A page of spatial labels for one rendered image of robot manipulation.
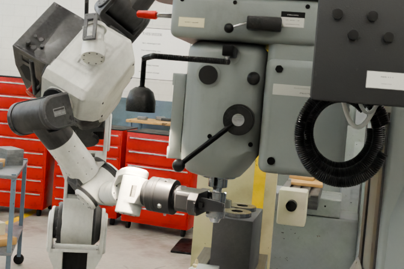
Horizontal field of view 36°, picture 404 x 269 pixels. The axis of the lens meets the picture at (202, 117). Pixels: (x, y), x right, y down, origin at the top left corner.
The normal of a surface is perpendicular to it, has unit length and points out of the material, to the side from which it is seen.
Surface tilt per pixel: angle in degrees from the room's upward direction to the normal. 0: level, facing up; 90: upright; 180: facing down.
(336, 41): 90
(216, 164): 123
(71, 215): 81
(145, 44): 90
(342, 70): 90
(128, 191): 72
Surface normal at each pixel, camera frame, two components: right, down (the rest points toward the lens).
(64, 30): 0.18, -0.47
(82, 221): 0.16, -0.10
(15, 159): 0.70, 0.09
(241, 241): -0.23, 0.04
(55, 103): 0.84, -0.13
